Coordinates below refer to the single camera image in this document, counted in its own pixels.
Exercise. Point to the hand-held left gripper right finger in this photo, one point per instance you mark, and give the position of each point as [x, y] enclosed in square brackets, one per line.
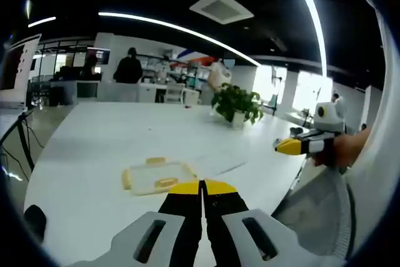
[250, 232]

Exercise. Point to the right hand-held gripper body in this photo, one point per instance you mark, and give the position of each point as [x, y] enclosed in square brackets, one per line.
[329, 115]

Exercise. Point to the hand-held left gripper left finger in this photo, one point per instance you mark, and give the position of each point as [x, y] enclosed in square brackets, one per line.
[147, 235]

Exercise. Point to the person's right hand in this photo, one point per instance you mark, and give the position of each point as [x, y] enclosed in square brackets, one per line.
[348, 149]

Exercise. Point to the person's white sleeve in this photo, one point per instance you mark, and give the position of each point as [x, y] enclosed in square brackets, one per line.
[381, 123]

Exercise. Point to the clear lid with yellow clips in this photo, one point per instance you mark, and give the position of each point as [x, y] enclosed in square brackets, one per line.
[157, 176]

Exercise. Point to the grey mesh chair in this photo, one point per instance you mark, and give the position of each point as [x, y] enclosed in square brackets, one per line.
[318, 210]

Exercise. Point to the green potted plant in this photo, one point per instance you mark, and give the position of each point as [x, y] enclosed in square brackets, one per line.
[237, 102]

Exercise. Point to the curved ceiling light strip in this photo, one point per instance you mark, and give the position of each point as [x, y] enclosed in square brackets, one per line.
[315, 20]

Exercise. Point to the black rounded object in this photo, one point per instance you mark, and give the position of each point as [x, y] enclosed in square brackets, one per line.
[35, 221]

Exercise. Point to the white office chair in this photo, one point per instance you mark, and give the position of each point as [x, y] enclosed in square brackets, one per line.
[174, 93]

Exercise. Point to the white office counter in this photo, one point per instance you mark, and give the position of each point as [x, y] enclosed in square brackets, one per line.
[125, 92]

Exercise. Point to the storage shelves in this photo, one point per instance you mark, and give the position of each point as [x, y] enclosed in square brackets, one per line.
[178, 68]

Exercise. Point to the ceiling air vent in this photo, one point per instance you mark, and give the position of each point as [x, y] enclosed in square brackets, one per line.
[222, 7]

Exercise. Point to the black stand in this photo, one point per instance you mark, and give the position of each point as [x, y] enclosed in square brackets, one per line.
[23, 135]

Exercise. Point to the long ceiling light strip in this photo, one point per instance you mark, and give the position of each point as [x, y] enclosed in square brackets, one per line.
[175, 27]

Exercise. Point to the white display board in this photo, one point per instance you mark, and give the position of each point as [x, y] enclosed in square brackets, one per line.
[18, 70]

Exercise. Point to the short ceiling light strip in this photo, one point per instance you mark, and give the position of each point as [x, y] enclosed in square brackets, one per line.
[42, 22]

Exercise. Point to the wall screen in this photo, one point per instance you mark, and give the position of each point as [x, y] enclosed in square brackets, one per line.
[101, 56]

